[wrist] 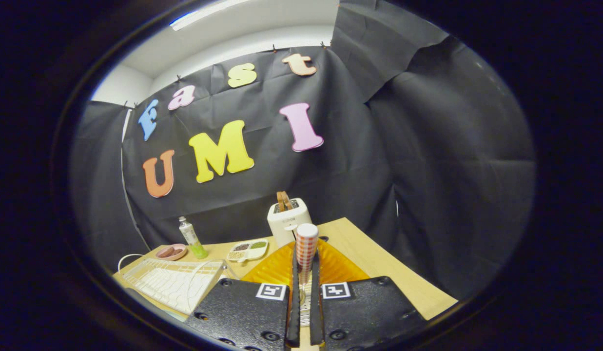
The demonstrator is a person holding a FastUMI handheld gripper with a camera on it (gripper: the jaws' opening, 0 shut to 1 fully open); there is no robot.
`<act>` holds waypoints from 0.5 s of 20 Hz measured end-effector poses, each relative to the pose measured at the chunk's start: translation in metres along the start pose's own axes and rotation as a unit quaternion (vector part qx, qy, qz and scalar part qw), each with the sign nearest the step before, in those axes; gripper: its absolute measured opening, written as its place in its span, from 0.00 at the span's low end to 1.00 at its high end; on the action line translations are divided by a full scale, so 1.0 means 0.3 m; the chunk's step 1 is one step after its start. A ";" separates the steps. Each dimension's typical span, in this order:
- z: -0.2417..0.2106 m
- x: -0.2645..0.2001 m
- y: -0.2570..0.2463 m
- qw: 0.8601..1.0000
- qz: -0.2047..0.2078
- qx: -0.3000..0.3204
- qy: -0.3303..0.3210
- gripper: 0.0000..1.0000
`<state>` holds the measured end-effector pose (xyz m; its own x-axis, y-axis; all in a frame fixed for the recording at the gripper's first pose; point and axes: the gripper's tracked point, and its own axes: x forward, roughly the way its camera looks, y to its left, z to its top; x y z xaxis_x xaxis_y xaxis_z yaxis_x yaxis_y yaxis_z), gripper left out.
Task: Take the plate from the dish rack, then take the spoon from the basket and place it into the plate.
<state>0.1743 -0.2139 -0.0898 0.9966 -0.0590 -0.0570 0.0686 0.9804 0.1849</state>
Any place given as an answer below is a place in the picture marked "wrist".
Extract white toaster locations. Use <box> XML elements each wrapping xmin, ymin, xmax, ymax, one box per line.
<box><xmin>267</xmin><ymin>197</ymin><xmax>313</xmax><ymax>248</ymax></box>

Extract white divided seasoning dish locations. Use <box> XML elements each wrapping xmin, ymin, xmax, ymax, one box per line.
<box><xmin>227</xmin><ymin>239</ymin><xmax>269</xmax><ymax>263</ymax></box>

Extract small pink plate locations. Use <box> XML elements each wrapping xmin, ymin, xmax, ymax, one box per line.
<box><xmin>155</xmin><ymin>244</ymin><xmax>188</xmax><ymax>261</ymax></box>

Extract clear bottle with green liquid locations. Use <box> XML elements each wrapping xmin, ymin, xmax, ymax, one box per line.
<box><xmin>178</xmin><ymin>216</ymin><xmax>209</xmax><ymax>259</ymax></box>

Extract black backdrop cloth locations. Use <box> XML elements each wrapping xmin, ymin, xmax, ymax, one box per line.
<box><xmin>70</xmin><ymin>0</ymin><xmax>536</xmax><ymax>300</ymax></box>

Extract white wire dish rack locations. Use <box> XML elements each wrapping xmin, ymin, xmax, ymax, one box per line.
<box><xmin>117</xmin><ymin>253</ymin><xmax>241</xmax><ymax>315</ymax></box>

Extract ceiling light panel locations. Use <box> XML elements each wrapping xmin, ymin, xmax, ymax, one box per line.
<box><xmin>170</xmin><ymin>0</ymin><xmax>253</xmax><ymax>31</ymax></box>

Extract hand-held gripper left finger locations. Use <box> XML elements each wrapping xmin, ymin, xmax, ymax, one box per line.
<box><xmin>184</xmin><ymin>241</ymin><xmax>301</xmax><ymax>351</ymax></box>

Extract spoon with orange checked handle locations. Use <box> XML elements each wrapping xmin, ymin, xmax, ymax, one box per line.
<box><xmin>295</xmin><ymin>223</ymin><xmax>319</xmax><ymax>293</ymax></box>

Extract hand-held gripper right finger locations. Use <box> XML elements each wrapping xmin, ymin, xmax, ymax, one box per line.
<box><xmin>310</xmin><ymin>239</ymin><xmax>426</xmax><ymax>351</ymax></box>

